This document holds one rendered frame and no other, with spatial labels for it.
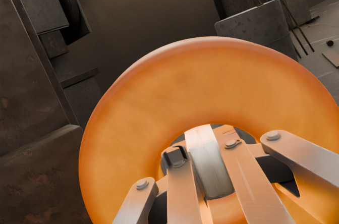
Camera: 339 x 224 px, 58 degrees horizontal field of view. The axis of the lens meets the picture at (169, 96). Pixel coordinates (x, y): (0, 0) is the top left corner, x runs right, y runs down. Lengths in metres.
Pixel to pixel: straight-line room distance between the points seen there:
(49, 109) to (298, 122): 0.36
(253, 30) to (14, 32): 2.23
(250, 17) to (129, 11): 5.06
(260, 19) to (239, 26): 0.17
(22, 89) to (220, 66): 0.35
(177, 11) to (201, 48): 7.87
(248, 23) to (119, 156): 2.42
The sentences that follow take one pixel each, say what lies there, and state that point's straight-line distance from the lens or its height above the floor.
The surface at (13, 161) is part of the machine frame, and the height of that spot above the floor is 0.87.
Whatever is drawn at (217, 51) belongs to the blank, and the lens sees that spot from 0.16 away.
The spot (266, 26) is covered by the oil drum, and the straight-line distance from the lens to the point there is 2.59.
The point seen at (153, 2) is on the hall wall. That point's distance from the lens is 7.71.
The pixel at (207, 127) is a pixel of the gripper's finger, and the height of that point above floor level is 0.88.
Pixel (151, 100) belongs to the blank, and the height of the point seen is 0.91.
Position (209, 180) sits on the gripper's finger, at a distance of 0.16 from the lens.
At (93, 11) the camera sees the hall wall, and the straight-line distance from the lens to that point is 7.02.
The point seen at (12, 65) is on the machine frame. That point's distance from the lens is 0.46.
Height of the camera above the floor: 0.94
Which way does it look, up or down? 11 degrees down
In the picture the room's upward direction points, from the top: 22 degrees counter-clockwise
